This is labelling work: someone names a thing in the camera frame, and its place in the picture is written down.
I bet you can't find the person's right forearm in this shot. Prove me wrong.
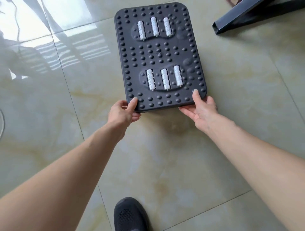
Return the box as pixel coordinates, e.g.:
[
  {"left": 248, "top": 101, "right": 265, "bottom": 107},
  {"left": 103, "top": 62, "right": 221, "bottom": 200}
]
[{"left": 197, "top": 114, "right": 305, "bottom": 231}]

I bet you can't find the person's black mesh shoe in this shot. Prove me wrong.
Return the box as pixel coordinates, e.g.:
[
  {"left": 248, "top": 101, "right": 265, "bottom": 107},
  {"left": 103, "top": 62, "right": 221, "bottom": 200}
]
[{"left": 114, "top": 197, "right": 151, "bottom": 231}]

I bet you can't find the person's left hand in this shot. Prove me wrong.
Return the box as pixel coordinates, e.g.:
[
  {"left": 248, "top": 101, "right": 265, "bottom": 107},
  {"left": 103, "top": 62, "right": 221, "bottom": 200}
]
[{"left": 107, "top": 97, "right": 141, "bottom": 127}]

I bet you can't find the person's right hand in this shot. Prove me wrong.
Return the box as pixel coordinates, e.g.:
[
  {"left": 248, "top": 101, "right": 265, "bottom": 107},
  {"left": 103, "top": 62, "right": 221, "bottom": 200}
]
[{"left": 178, "top": 89, "right": 218, "bottom": 128}]

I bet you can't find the white massage roller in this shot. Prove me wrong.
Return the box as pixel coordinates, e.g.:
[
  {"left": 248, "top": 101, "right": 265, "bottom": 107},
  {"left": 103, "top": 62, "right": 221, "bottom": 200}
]
[
  {"left": 173, "top": 65, "right": 183, "bottom": 87},
  {"left": 146, "top": 69, "right": 156, "bottom": 91},
  {"left": 163, "top": 17, "right": 173, "bottom": 38},
  {"left": 137, "top": 20, "right": 146, "bottom": 41},
  {"left": 161, "top": 69, "right": 171, "bottom": 92},
  {"left": 151, "top": 17, "right": 159, "bottom": 37}
]

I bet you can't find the black studded foot massage board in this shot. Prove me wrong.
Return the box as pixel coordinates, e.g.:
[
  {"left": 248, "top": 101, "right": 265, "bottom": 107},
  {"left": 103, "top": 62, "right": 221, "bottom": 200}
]
[{"left": 114, "top": 2, "right": 209, "bottom": 113}]

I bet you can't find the person's left forearm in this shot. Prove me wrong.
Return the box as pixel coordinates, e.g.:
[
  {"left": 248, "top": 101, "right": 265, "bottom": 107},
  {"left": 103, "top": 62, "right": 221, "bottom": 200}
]
[{"left": 0, "top": 119, "right": 126, "bottom": 231}]

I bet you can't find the black metal table leg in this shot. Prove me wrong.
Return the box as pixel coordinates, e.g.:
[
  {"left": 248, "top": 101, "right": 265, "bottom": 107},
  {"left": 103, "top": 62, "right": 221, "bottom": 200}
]
[{"left": 212, "top": 0, "right": 305, "bottom": 35}]

